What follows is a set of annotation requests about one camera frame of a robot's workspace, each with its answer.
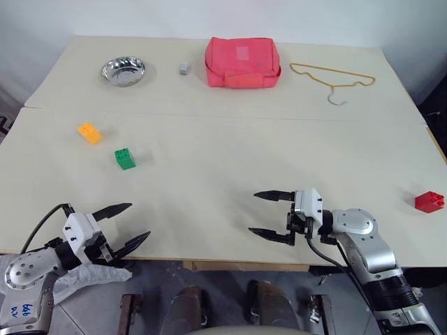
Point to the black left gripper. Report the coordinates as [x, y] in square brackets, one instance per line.
[104, 252]

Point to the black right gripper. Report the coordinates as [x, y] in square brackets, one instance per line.
[297, 225]

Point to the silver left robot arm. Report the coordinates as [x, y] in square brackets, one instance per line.
[24, 270]

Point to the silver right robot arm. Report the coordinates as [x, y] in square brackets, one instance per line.
[363, 240]

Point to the crumpled white cloth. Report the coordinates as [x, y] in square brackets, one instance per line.
[94, 275]

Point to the green toy brick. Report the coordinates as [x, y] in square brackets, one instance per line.
[125, 160]

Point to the dark brown rounded shape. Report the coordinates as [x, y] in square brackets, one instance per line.
[186, 307]
[270, 303]

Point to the yellow toy brick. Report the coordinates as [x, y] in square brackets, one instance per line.
[91, 134]

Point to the white label with blue writing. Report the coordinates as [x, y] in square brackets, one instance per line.
[19, 310]

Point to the red toy brick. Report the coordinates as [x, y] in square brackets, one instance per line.
[427, 203]

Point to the shiny steel bowl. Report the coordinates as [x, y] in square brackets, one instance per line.
[123, 71]

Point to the pink red fabric pouch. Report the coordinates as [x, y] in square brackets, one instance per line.
[241, 61]

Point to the small grey white block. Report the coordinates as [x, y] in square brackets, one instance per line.
[184, 68]

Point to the dark object beside table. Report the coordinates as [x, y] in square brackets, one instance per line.
[436, 129]

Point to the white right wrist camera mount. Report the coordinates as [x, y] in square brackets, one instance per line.
[309, 206]

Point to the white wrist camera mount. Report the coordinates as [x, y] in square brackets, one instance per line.
[309, 206]
[81, 227]

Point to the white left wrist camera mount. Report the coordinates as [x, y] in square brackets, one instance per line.
[81, 227]

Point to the rusty metal frame bar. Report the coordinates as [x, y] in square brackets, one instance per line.
[129, 314]
[323, 314]

